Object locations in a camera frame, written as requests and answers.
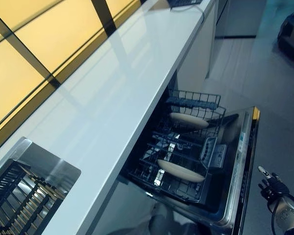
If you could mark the white ceramic plate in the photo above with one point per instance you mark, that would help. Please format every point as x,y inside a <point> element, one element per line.
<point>188,120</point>
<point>180,170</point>

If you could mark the dark keyboard on counter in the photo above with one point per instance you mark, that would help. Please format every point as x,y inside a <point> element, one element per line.
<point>183,2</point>

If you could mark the blue panel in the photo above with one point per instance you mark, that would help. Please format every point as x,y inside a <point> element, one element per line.
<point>237,19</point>

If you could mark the grey detergent dispenser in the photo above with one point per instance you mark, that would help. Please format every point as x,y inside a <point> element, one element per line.
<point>213,153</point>

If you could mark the open dishwasher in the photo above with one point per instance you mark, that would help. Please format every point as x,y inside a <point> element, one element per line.
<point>240,159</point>

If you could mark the yellow black tag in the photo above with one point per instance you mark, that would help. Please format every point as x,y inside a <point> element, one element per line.
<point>256,114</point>

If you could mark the dark window frame grid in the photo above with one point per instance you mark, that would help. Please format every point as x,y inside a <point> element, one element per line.
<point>39,49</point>

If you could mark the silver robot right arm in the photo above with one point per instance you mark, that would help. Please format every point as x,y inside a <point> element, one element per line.
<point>287,215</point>

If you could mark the dark round floor machine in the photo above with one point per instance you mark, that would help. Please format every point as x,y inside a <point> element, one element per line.
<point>291,34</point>

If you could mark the dark robot right hand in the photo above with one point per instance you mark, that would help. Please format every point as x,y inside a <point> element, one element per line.
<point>274,184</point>

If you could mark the stainless steel sink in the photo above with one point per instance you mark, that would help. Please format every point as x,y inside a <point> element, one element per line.
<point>51,166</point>

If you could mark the dark metal sink drying rack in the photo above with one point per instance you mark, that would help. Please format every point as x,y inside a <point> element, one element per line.
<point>17,195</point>

